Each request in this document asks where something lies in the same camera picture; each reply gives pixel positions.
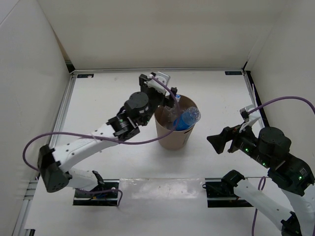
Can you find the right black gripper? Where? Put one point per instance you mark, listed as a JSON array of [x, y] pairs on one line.
[[218, 141]]

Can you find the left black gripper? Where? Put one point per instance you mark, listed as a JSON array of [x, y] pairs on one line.
[[144, 88]]

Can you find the clear plastic bottle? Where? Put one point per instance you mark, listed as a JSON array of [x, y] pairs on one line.
[[168, 116]]

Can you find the blue label plastic bottle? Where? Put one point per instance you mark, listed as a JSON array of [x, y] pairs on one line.
[[187, 119]]

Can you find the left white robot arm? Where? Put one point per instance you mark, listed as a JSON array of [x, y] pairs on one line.
[[56, 165]]

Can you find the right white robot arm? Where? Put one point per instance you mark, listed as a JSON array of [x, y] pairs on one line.
[[291, 207]]

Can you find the brown round waste bin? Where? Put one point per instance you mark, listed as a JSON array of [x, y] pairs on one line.
[[177, 139]]

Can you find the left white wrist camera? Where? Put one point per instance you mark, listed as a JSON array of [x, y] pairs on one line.
[[159, 81]]

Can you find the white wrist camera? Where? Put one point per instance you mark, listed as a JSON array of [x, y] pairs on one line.
[[159, 81], [250, 116]]

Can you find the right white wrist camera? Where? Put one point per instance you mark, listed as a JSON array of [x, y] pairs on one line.
[[250, 116]]

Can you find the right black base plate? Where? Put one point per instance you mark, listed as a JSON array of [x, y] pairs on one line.
[[219, 195]]

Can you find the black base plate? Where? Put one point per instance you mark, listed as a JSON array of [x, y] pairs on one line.
[[219, 195], [109, 195]]

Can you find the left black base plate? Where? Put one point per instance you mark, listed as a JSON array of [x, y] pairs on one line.
[[109, 195]]

